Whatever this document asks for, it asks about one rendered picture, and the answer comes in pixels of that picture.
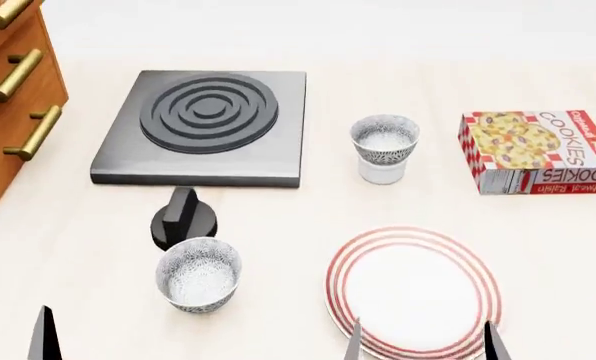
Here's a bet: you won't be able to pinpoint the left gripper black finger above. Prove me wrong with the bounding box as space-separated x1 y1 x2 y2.
27 304 64 360

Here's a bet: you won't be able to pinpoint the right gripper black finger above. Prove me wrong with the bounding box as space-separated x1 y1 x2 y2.
483 320 514 360
343 316 364 360

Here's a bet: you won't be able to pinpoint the white plate red rings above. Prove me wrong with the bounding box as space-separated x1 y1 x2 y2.
323 225 504 360

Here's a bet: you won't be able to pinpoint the white ramekin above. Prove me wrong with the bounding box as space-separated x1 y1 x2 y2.
356 154 411 186

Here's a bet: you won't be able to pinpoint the grey flat stove burner plate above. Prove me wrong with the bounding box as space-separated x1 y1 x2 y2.
89 69 309 190

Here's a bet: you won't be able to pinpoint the black stove knob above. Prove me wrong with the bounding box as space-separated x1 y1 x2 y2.
149 186 220 252

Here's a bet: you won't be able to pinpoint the oatmeal raisin cookies box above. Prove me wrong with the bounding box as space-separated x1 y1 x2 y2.
457 108 596 197

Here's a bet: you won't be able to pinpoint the wooden drawer cabinet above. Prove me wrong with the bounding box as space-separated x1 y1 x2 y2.
0 0 71 232

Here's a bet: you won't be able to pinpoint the brass drawer handle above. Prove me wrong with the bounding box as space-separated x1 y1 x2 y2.
0 0 24 31
0 48 45 104
2 105 64 163

